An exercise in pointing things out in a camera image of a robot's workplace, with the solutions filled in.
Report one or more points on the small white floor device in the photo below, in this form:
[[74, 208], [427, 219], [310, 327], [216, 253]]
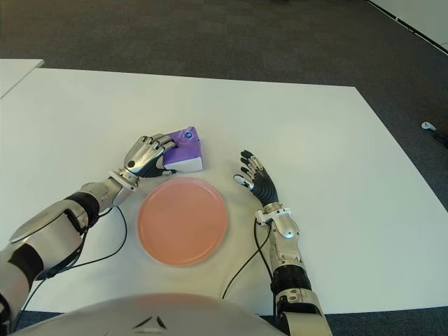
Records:
[[427, 126]]

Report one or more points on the silver robot torso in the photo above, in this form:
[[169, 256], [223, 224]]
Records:
[[147, 315]]

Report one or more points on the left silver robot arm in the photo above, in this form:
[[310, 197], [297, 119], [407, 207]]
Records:
[[49, 231]]

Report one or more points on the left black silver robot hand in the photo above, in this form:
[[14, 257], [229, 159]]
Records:
[[141, 157]]

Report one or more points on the round pink plate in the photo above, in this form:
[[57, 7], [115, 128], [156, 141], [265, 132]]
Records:
[[182, 222]]

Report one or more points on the white neighbouring table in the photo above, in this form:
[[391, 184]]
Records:
[[15, 71]]

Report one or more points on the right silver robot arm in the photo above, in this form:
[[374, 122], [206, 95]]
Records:
[[288, 252]]

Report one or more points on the purple tissue paper pack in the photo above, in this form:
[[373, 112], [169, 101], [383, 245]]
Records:
[[185, 150]]

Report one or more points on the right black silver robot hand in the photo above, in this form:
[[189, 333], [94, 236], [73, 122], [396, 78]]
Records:
[[264, 187]]

